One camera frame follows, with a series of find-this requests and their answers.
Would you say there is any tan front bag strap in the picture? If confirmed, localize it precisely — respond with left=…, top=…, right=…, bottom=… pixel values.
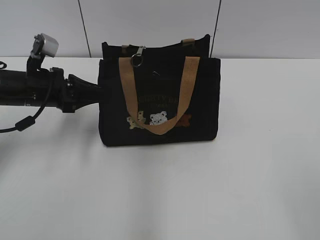
left=118, top=56, right=201, bottom=136

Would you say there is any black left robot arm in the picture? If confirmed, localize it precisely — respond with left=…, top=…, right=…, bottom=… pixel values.
left=0, top=67, right=105, bottom=113

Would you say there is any silver zipper pull with ring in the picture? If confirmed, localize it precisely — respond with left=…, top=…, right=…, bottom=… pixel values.
left=130, top=46, right=146, bottom=68

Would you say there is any tan bag strap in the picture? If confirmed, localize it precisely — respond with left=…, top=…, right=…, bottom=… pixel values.
left=121, top=38, right=195, bottom=52
left=118, top=56, right=201, bottom=136

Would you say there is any black canvas tote bag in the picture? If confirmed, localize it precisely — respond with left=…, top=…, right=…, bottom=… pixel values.
left=97, top=34, right=221, bottom=147

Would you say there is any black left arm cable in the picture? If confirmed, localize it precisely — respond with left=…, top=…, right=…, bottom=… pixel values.
left=0, top=74, right=54, bottom=134

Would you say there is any tan rear bag strap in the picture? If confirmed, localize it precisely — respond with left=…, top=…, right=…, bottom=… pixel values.
left=121, top=38, right=195, bottom=52

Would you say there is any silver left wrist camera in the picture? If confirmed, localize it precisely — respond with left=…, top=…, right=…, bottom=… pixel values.
left=30, top=33, right=59, bottom=59

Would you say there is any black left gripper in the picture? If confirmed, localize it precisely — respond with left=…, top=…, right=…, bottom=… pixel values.
left=49, top=67, right=102, bottom=113

